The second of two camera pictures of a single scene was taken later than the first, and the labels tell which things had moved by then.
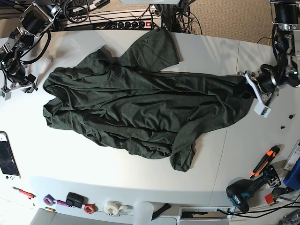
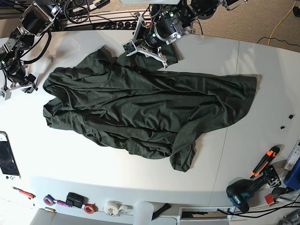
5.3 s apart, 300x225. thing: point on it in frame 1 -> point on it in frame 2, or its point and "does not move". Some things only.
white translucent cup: x=143 y=211 does not move
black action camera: x=75 y=200 does not move
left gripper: x=17 y=76 does not move
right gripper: x=265 y=83 -> x=147 y=40
